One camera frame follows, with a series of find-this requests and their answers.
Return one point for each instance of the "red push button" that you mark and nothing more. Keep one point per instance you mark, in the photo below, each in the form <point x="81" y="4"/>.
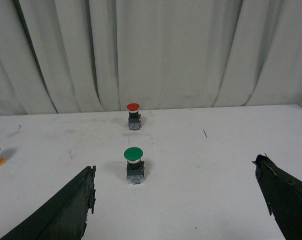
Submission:
<point x="134" y="119"/>

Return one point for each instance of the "white curtain backdrop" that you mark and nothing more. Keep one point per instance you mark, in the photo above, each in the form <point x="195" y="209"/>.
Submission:
<point x="87" y="56"/>

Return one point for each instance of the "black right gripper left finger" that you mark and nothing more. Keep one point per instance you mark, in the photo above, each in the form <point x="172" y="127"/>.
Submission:
<point x="64" y="215"/>

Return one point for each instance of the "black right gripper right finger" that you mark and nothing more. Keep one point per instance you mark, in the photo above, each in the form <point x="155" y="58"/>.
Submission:
<point x="283" y="196"/>

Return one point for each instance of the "green push button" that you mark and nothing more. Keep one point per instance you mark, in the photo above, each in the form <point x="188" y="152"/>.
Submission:
<point x="135" y="165"/>

